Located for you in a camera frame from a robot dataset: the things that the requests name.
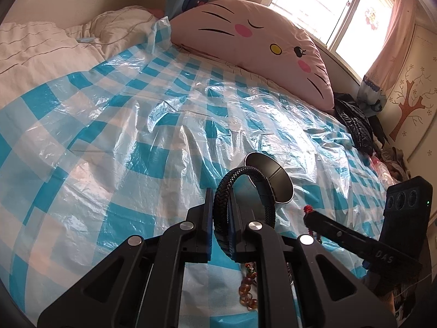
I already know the round metal tin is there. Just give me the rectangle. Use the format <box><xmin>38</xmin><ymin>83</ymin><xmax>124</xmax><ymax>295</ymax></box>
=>
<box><xmin>242</xmin><ymin>152</ymin><xmax>294</xmax><ymax>204</ymax></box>

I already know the black jacket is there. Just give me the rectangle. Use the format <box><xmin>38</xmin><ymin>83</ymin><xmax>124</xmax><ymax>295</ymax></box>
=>
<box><xmin>334</xmin><ymin>93</ymin><xmax>387</xmax><ymax>156</ymax></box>

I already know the pink window curtain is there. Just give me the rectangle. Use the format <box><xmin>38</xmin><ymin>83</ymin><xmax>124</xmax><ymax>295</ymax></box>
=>
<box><xmin>356</xmin><ymin>0</ymin><xmax>418</xmax><ymax>117</ymax></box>

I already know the blue checkered plastic sheet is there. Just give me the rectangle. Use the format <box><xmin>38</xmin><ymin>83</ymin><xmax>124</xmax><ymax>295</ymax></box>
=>
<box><xmin>1</xmin><ymin>20</ymin><xmax>385</xmax><ymax>322</ymax></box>

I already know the window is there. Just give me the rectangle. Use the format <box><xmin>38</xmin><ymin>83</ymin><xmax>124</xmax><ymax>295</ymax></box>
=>
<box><xmin>265</xmin><ymin>0</ymin><xmax>395</xmax><ymax>78</ymax></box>

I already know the pink cat face pillow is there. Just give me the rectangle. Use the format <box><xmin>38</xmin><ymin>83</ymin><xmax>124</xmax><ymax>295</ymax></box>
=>
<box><xmin>170</xmin><ymin>0</ymin><xmax>334</xmax><ymax>111</ymax></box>

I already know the cream quilted blanket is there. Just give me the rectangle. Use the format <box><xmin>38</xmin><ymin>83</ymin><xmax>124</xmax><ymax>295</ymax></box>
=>
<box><xmin>0</xmin><ymin>6</ymin><xmax>158</xmax><ymax>107</ymax></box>

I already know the brown amber bead bracelet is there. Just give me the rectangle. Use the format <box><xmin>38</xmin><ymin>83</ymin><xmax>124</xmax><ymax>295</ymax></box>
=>
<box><xmin>238</xmin><ymin>261</ymin><xmax>259</xmax><ymax>312</ymax></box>

